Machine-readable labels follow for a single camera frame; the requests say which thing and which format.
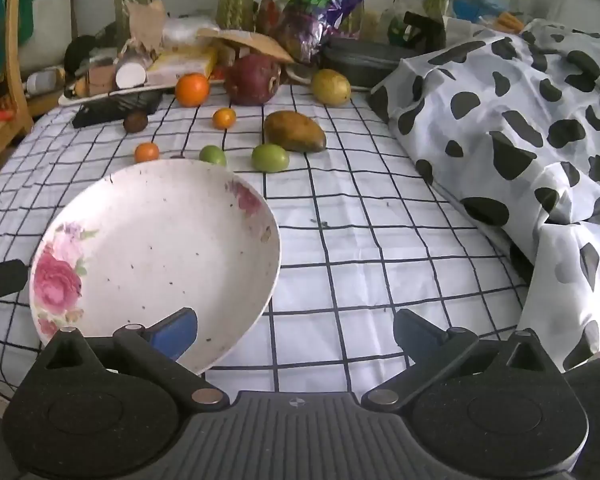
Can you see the white round container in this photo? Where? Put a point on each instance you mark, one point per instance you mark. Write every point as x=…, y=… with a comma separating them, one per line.
x=130, y=76

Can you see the yellow and white box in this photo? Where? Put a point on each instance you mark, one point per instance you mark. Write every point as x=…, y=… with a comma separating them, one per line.
x=182, y=65

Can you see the small orange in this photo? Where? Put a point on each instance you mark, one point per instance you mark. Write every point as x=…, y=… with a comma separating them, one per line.
x=146, y=152
x=224, y=118

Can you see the black stand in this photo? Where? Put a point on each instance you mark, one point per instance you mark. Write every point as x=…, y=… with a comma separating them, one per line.
x=425, y=30

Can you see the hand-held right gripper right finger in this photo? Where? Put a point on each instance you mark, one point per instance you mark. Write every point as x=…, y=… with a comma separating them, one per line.
x=415, y=332

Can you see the dark red round fruit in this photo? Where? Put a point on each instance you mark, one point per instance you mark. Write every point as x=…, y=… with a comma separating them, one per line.
x=252, y=80

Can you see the green round fruit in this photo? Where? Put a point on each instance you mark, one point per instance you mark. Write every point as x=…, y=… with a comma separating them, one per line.
x=270, y=158
x=213, y=155

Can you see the blue plastic bag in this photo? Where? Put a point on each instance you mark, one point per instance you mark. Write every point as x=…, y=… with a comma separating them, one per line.
x=480, y=2

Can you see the wooden chair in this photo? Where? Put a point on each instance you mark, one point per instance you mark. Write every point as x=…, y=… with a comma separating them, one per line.
x=17, y=85

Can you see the purple snack bag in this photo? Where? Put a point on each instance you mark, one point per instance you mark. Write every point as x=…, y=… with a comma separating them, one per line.
x=320, y=5

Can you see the checked bed sheet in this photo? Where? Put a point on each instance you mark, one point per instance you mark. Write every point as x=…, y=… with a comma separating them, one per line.
x=360, y=240

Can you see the dark green garment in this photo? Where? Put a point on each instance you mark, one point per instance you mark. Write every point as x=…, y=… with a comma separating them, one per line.
x=26, y=12

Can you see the white bin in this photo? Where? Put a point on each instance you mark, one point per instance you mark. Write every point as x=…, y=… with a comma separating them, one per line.
x=50, y=25

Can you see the black phone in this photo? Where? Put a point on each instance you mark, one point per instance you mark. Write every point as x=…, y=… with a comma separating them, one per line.
x=105, y=112

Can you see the large orange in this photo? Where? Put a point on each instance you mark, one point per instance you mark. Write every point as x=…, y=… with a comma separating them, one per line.
x=192, y=89

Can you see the torn brown paper bag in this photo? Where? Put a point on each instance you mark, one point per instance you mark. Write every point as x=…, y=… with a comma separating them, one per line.
x=147, y=22

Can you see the red snack packet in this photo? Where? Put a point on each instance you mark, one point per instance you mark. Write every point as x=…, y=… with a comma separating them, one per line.
x=270, y=15

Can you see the clear plastic bag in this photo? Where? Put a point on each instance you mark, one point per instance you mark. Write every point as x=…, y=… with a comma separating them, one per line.
x=190, y=27

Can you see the brown paper mailer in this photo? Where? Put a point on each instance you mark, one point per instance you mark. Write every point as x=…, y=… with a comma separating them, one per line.
x=250, y=42

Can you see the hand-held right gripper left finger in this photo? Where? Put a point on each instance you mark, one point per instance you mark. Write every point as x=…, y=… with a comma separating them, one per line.
x=177, y=335

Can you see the black zip case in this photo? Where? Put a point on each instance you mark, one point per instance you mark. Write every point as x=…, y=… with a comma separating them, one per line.
x=365, y=62

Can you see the cow print blanket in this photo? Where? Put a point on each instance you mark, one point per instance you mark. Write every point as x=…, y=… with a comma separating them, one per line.
x=505, y=110

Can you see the yellow knitted cloth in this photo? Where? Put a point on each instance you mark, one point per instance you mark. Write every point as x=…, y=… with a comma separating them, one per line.
x=511, y=22

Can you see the white floral plate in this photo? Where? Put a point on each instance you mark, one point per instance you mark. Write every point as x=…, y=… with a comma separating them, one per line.
x=170, y=240

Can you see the white tray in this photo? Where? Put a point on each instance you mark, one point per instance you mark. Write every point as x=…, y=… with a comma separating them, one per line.
x=80, y=97

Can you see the yellow oval fruit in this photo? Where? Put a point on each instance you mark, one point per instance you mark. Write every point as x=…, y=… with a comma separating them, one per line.
x=331, y=87

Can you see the black rounded object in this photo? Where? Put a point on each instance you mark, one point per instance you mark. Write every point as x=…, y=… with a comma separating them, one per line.
x=80, y=55

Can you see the dark passion fruit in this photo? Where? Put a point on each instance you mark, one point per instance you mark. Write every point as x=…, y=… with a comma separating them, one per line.
x=135, y=121

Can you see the white cylindrical device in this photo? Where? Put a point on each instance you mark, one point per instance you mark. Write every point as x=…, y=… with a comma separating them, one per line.
x=45, y=81

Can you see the brown mango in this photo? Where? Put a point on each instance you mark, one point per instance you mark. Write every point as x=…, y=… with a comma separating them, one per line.
x=295, y=131

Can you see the small brown cardboard box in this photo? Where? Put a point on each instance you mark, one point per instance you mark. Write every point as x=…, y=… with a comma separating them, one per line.
x=101, y=77

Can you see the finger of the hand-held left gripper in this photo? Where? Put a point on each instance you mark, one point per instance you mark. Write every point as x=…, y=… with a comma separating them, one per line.
x=5, y=277

